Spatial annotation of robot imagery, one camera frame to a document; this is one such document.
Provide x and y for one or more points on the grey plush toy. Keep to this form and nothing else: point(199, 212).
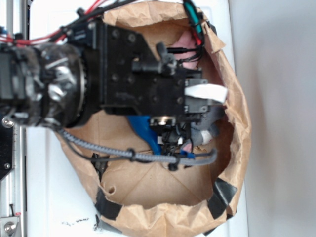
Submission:
point(205, 130)

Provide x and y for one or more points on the brown paper bag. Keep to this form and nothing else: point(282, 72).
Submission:
point(146, 199)

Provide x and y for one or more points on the metal corner bracket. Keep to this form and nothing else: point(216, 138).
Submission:
point(10, 226)

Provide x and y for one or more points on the aluminium frame rail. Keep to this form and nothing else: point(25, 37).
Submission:
point(13, 201)

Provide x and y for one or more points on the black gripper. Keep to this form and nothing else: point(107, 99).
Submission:
point(126, 78)

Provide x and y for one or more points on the blue plastic bottle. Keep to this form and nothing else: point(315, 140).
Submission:
point(141, 126)

